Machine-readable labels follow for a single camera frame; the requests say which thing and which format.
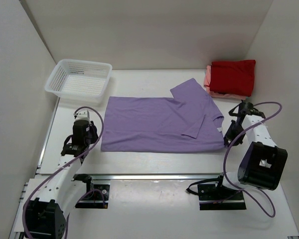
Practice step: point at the red folded t shirt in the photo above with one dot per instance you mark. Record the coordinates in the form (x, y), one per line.
(233, 77)

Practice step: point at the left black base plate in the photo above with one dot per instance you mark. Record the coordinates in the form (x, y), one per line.
(98, 197)

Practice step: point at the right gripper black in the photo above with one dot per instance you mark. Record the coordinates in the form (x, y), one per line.
(233, 133)

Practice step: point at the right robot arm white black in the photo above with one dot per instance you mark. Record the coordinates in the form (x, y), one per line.
(263, 163)

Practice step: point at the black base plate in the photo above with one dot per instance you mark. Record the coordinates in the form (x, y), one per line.
(98, 197)
(212, 198)

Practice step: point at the purple t shirt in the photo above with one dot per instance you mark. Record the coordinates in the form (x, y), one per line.
(188, 122)

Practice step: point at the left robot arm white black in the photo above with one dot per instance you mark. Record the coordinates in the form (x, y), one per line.
(46, 211)

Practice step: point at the pink folded t shirt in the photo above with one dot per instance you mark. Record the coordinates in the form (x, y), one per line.
(206, 84)

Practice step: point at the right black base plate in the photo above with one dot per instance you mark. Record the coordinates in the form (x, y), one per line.
(212, 198)

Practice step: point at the aluminium rail frame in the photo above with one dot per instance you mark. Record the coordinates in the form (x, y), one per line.
(148, 200)

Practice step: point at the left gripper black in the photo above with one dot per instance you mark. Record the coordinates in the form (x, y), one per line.
(91, 131)

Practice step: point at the white plastic basket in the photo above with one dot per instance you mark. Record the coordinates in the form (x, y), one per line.
(79, 80)

